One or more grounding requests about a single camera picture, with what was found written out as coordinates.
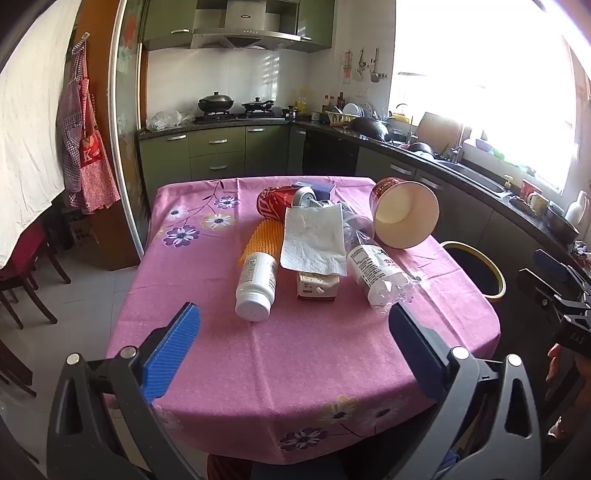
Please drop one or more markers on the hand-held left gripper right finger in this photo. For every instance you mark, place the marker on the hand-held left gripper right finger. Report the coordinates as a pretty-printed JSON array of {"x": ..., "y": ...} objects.
[{"x": 413, "y": 350}]

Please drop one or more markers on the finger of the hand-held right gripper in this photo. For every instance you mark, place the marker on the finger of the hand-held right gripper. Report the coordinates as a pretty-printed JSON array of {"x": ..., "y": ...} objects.
[
  {"x": 535, "y": 288},
  {"x": 551, "y": 264}
]

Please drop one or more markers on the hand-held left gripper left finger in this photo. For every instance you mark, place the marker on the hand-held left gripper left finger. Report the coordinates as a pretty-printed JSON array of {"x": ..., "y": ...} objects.
[{"x": 173, "y": 350}]

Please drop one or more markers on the yellow-rimmed trash bin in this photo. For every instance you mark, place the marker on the yellow-rimmed trash bin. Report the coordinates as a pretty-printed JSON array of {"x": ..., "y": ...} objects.
[{"x": 475, "y": 272}]

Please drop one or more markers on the crushed clear plastic bottle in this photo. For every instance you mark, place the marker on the crushed clear plastic bottle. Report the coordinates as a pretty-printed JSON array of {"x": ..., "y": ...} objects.
[{"x": 369, "y": 270}]

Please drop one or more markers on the white pill bottle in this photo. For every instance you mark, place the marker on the white pill bottle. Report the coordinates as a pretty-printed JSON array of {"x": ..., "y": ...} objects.
[{"x": 254, "y": 290}]

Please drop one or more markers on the small white red box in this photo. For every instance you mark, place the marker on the small white red box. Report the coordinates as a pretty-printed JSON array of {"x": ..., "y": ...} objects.
[{"x": 316, "y": 288}]

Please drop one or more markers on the red white paper bowl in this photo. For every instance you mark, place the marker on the red white paper bowl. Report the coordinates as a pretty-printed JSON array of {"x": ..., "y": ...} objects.
[{"x": 406, "y": 212}]

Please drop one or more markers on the clear plastic bag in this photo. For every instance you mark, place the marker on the clear plastic bag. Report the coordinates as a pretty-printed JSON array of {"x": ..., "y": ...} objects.
[{"x": 358, "y": 221}]

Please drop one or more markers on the orange ribbed plastic cup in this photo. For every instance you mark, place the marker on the orange ribbed plastic cup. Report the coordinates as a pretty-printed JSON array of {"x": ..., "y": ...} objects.
[{"x": 263, "y": 237}]

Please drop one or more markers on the white paper towel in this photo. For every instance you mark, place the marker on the white paper towel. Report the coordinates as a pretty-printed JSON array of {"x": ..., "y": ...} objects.
[{"x": 309, "y": 240}]

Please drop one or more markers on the red soda can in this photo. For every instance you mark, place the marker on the red soda can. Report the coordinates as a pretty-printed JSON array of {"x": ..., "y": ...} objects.
[{"x": 277, "y": 201}]

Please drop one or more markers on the purple cardboard box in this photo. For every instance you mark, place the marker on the purple cardboard box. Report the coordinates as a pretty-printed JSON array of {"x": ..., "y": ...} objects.
[{"x": 323, "y": 189}]

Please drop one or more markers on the person's right hand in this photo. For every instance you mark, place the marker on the person's right hand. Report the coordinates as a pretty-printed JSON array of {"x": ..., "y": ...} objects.
[{"x": 552, "y": 364}]

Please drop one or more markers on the dark bowl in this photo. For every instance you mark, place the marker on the dark bowl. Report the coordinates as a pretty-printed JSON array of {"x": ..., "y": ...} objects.
[{"x": 561, "y": 226}]

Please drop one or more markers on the white mug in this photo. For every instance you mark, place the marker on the white mug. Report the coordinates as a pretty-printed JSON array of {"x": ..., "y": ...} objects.
[{"x": 538, "y": 203}]

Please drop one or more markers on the red mug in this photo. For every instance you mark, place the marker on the red mug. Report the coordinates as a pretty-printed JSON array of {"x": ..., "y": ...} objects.
[{"x": 530, "y": 185}]

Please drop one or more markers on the pink floral tablecloth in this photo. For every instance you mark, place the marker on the pink floral tablecloth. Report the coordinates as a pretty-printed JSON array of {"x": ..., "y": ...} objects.
[{"x": 277, "y": 350}]

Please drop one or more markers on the steel sink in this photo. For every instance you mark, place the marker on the steel sink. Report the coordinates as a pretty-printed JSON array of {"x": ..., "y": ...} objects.
[{"x": 475, "y": 177}]

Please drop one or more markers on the steel faucet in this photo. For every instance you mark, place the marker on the steel faucet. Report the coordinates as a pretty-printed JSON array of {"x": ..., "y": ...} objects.
[{"x": 458, "y": 145}]

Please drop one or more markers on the dark wooden chair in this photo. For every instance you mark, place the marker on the dark wooden chair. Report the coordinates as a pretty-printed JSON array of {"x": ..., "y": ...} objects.
[{"x": 11, "y": 364}]

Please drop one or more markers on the black pot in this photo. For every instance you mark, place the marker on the black pot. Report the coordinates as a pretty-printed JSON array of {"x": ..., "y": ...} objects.
[{"x": 421, "y": 150}]

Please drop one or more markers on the wooden cutting board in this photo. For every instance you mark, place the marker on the wooden cutting board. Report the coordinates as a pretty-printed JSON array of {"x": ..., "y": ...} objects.
[{"x": 438, "y": 129}]

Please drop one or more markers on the wooden chair red cushion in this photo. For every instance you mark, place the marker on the wooden chair red cushion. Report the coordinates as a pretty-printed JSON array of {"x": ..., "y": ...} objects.
[{"x": 27, "y": 247}]

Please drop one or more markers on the red checkered apron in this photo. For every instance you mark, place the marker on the red checkered apron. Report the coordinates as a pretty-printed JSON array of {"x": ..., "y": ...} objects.
[{"x": 97, "y": 175}]

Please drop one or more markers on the bright window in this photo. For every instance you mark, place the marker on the bright window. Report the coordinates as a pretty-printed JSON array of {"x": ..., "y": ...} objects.
[{"x": 485, "y": 83}]

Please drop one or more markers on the green base cabinets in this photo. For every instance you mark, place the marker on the green base cabinets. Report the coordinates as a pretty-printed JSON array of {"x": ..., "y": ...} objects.
[{"x": 217, "y": 147}]

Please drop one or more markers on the glass sliding door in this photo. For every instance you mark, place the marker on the glass sliding door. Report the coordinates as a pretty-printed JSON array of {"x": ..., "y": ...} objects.
[{"x": 124, "y": 138}]

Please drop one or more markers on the large black wok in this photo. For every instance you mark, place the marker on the large black wok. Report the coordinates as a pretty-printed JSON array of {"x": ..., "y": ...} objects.
[{"x": 369, "y": 128}]

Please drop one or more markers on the white plastic bag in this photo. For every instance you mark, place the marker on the white plastic bag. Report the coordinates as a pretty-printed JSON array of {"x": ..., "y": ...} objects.
[{"x": 166, "y": 120}]

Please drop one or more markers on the purple checkered apron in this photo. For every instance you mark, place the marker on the purple checkered apron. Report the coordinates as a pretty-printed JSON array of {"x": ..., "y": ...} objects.
[{"x": 67, "y": 138}]

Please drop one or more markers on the gas stove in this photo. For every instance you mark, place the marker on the gas stove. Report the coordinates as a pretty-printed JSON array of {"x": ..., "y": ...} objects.
[{"x": 240, "y": 117}]

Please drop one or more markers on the dish rack with plates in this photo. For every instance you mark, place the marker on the dish rack with plates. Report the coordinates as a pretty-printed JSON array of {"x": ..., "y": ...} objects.
[{"x": 353, "y": 111}]

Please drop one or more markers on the black lidded wok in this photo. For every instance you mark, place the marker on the black lidded wok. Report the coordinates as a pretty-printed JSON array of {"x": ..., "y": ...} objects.
[{"x": 216, "y": 104}]

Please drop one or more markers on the white hanging sheet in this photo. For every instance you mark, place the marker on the white hanging sheet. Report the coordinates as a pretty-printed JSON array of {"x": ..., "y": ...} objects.
[{"x": 27, "y": 138}]

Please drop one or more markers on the black lidded frying pan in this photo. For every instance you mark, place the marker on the black lidded frying pan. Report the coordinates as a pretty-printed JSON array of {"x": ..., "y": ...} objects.
[{"x": 257, "y": 106}]

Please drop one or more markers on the group of sauce bottles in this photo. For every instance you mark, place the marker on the group of sauce bottles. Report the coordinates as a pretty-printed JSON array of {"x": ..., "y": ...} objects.
[{"x": 333, "y": 101}]

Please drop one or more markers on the small steel pot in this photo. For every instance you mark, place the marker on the small steel pot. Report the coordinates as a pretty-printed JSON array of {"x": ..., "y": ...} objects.
[{"x": 290, "y": 113}]

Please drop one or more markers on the yellow oil bottle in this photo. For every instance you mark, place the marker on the yellow oil bottle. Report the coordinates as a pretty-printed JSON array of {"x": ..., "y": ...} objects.
[{"x": 302, "y": 101}]

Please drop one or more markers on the hanging kitchen utensils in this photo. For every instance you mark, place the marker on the hanging kitchen utensils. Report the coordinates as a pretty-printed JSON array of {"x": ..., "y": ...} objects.
[{"x": 364, "y": 64}]

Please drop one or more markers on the steel range hood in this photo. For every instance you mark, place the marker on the steel range hood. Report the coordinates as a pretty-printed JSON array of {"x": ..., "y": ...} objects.
[{"x": 244, "y": 34}]

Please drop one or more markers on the green wall cabinets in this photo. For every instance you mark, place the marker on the green wall cabinets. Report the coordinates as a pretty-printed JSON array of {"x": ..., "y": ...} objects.
[{"x": 171, "y": 18}]

